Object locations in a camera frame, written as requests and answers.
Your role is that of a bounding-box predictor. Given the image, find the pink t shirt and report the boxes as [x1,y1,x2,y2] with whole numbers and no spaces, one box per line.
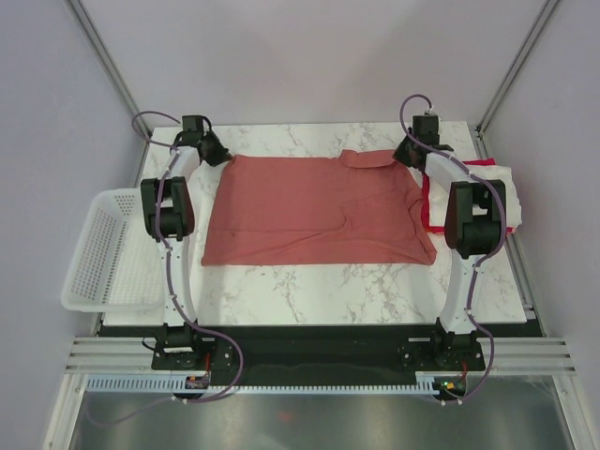
[202,150,437,266]

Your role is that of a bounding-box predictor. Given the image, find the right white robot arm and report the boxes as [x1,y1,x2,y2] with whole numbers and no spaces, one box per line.
[394,112,507,335]

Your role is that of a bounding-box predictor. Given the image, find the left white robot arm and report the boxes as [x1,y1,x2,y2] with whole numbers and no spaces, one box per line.
[140,115,233,330]

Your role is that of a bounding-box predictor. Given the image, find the red folded t shirt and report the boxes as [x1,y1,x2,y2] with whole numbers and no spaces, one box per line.
[421,174,448,234]

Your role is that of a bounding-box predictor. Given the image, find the white folded t shirt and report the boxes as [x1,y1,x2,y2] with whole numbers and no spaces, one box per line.
[428,164,524,231]

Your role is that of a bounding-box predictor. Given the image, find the white plastic basket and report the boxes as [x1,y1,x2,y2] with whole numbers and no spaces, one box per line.
[61,188,163,313]

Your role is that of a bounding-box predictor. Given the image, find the left aluminium frame post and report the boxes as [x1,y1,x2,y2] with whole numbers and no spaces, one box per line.
[65,0,141,118]

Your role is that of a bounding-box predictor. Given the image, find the aluminium frame post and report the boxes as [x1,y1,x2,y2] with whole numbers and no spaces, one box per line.
[65,0,141,118]
[474,0,563,139]

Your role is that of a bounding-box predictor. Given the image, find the right aluminium frame post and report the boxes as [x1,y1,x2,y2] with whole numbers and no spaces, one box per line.
[474,0,563,139]

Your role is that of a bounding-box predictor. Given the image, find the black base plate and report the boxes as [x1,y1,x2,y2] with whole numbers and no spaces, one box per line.
[152,324,486,385]

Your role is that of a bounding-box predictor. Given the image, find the white cable duct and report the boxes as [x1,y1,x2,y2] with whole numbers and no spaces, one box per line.
[85,372,467,396]

